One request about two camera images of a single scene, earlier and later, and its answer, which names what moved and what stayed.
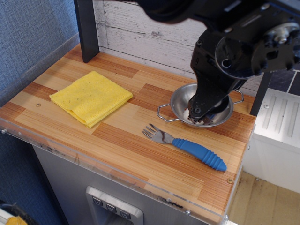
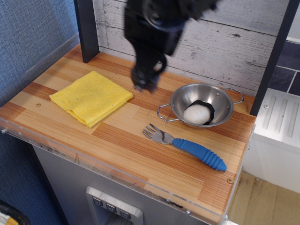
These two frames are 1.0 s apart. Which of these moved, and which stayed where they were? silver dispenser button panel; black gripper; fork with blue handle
Moved: black gripper
Stayed: fork with blue handle; silver dispenser button panel
